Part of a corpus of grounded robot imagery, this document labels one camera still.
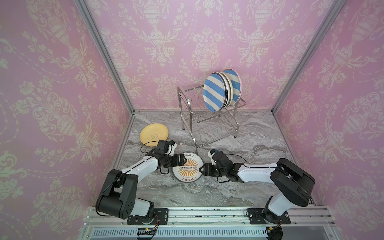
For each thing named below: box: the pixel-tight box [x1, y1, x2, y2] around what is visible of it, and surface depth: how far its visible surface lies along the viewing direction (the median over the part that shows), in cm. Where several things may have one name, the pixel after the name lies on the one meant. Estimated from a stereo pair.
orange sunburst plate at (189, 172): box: [172, 152, 204, 183], surface depth 91 cm
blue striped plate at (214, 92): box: [203, 73, 226, 113], surface depth 81 cm
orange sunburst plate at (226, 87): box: [214, 72, 228, 110], surface depth 74 cm
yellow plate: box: [139, 123, 169, 146], surface depth 109 cm
